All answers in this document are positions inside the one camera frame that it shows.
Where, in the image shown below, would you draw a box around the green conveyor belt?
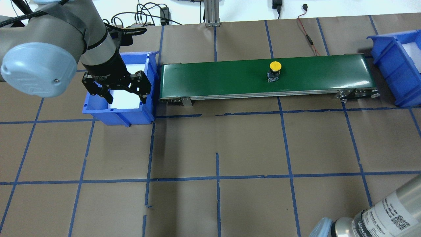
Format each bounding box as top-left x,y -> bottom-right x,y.
159,54 -> 380,106

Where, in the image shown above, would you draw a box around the black power adapter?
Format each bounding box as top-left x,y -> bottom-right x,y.
160,7 -> 171,26

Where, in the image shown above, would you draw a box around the white foam sheet left bin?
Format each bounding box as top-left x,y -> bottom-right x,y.
108,64 -> 145,109

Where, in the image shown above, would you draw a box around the blue right plastic bin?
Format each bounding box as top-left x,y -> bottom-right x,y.
367,29 -> 421,107

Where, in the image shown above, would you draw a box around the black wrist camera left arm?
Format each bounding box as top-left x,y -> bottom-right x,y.
103,22 -> 147,48

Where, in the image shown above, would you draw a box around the blue left plastic bin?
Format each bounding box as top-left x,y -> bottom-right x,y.
82,51 -> 159,127

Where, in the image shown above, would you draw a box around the white foam sheet bin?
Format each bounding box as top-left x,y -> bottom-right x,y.
402,42 -> 421,73
108,64 -> 145,109

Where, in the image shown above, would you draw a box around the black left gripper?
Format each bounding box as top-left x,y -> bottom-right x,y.
82,49 -> 152,104

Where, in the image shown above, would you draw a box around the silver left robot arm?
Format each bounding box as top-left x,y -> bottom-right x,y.
1,0 -> 152,104

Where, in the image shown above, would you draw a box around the red black conveyor wires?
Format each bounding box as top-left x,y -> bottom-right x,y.
296,13 -> 321,56

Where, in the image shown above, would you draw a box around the yellow mushroom push button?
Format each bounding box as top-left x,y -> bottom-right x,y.
267,61 -> 282,82

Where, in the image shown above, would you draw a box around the white foam sheet right bin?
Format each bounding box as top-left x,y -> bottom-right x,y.
402,42 -> 421,73

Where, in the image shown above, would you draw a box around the aluminium frame post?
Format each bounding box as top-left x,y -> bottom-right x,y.
204,0 -> 221,27

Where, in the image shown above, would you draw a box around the blue plastic bin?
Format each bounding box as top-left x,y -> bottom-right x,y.
367,29 -> 421,107
82,51 -> 159,127

